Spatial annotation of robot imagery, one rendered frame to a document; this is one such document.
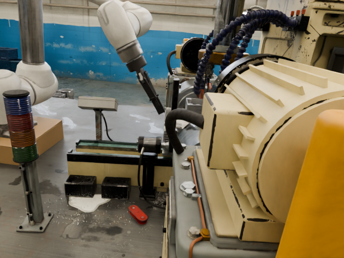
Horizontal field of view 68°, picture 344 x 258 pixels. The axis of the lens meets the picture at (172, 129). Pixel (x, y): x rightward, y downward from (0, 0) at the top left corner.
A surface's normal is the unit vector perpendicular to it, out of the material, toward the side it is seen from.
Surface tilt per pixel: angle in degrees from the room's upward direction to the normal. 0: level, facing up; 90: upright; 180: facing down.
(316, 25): 90
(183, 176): 0
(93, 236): 0
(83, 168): 90
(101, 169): 90
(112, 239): 0
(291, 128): 90
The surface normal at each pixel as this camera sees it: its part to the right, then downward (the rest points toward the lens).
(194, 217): 0.07, -0.93
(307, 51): 0.02, 0.37
